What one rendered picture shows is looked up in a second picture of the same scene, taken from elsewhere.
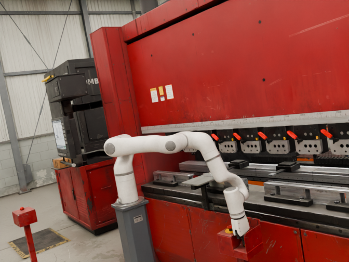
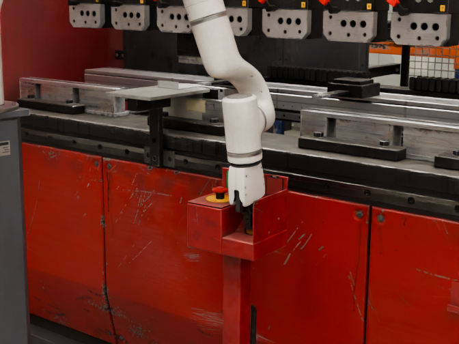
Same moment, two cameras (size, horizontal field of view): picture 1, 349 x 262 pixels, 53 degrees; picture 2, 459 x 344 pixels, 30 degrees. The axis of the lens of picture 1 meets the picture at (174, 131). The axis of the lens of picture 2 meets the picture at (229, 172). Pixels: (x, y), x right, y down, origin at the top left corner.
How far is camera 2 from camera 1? 0.37 m
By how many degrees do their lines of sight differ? 15
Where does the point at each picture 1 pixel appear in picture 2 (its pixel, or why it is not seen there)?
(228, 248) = (212, 233)
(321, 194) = (426, 138)
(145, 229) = (12, 178)
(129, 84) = not seen: outside the picture
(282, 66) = not seen: outside the picture
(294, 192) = (367, 132)
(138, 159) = not seen: outside the picture
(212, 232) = (161, 219)
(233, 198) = (244, 117)
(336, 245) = (444, 240)
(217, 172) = (216, 50)
